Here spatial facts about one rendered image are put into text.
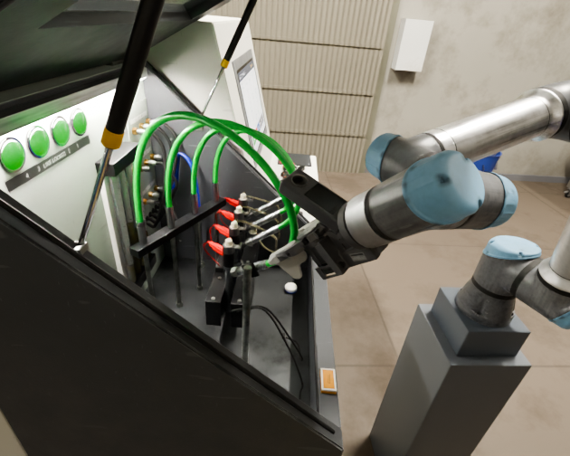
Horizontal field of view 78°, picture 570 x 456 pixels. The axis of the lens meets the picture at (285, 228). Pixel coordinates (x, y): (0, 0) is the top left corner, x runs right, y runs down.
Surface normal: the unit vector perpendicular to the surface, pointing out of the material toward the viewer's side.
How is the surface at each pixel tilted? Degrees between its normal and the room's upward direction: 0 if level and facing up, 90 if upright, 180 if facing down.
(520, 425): 0
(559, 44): 90
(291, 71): 90
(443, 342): 0
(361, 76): 90
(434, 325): 0
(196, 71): 90
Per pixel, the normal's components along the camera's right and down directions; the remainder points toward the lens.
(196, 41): -0.04, 0.52
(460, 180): 0.50, -0.28
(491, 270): -0.89, 0.18
